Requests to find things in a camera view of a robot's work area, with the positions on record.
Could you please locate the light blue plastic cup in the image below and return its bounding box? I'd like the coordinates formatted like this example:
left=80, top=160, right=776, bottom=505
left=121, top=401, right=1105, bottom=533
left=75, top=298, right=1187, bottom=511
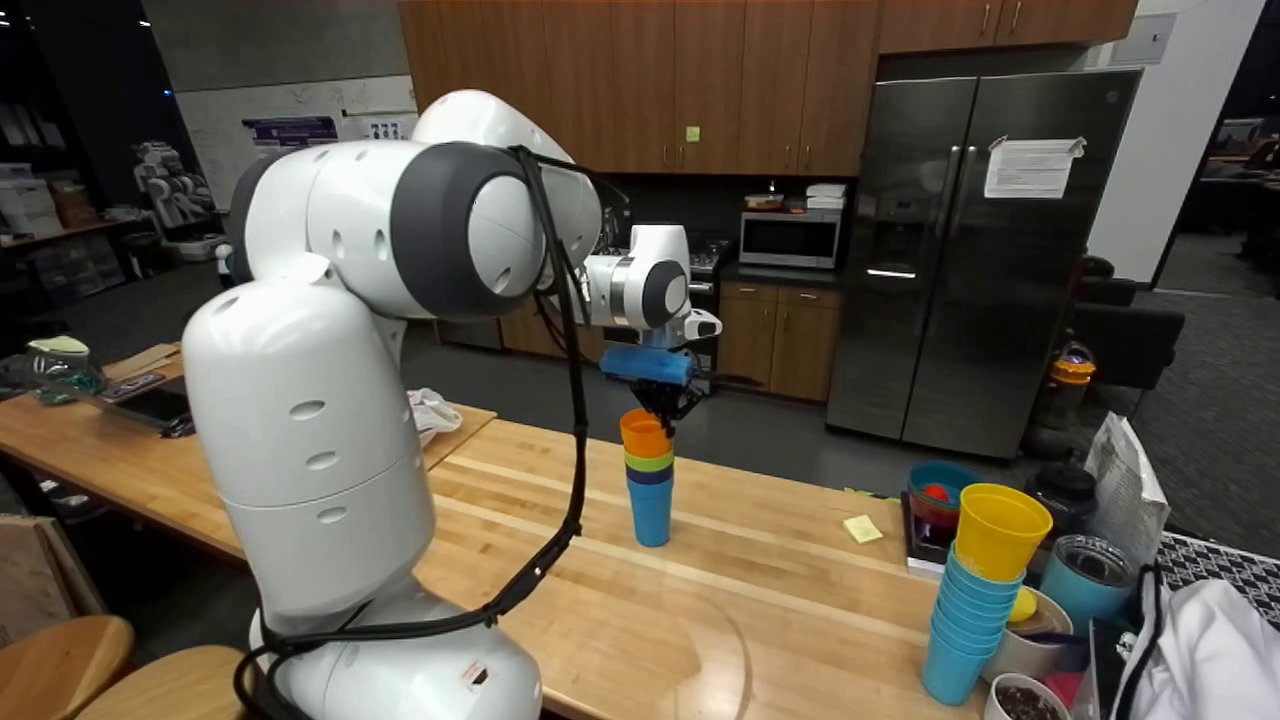
left=629, top=482, right=673, bottom=547

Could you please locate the teal bowl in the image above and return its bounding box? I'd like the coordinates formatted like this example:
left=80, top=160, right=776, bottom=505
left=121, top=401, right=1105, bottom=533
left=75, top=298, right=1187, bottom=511
left=907, top=461, right=978, bottom=495

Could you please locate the stainless steel refrigerator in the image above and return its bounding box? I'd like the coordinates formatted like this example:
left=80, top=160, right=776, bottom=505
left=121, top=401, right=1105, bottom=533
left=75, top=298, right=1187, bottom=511
left=828, top=72, right=1142, bottom=461

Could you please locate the dark blue plastic cup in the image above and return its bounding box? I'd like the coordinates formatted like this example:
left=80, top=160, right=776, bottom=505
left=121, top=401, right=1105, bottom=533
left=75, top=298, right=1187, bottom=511
left=624, top=466, right=673, bottom=482

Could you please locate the silver microwave oven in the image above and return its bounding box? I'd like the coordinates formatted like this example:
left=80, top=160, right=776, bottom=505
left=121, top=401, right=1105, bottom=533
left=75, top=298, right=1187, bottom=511
left=737, top=212, right=844, bottom=273

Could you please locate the stack of light blue cups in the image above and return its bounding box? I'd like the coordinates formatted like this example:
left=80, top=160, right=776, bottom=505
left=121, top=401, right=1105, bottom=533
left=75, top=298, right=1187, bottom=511
left=926, top=554, right=1023, bottom=702

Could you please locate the green plastic cup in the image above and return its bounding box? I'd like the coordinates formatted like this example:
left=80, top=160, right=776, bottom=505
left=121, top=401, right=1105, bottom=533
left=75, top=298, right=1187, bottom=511
left=624, top=451, right=673, bottom=476

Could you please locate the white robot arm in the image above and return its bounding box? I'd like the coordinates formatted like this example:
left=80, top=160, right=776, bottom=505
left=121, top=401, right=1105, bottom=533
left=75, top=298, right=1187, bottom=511
left=182, top=89, right=724, bottom=720

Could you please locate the yellow plastic cup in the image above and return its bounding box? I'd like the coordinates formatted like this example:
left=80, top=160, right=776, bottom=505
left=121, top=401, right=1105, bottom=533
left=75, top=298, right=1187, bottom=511
left=952, top=482, right=1053, bottom=582

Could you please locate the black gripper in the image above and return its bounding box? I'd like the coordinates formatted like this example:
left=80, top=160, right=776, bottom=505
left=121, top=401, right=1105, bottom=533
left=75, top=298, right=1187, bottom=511
left=632, top=378, right=713, bottom=422

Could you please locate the yellow sticky note pad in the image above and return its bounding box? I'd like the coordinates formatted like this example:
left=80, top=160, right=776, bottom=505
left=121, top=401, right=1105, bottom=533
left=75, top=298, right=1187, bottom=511
left=844, top=516, right=885, bottom=543

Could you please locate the orange plastic cup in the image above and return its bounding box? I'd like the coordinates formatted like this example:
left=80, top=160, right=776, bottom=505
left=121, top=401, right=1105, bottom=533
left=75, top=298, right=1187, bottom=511
left=621, top=409, right=673, bottom=456

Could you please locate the white plastic bag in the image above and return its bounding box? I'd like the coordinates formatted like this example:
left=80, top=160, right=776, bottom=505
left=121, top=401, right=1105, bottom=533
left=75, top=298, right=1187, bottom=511
left=409, top=386, right=466, bottom=444

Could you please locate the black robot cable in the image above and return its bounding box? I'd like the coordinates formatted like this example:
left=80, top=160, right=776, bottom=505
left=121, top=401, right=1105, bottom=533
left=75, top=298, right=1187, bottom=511
left=233, top=144, right=595, bottom=720

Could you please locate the paper on refrigerator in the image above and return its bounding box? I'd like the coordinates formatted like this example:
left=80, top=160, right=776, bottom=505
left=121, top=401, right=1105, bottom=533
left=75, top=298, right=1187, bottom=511
left=985, top=139, right=1086, bottom=200

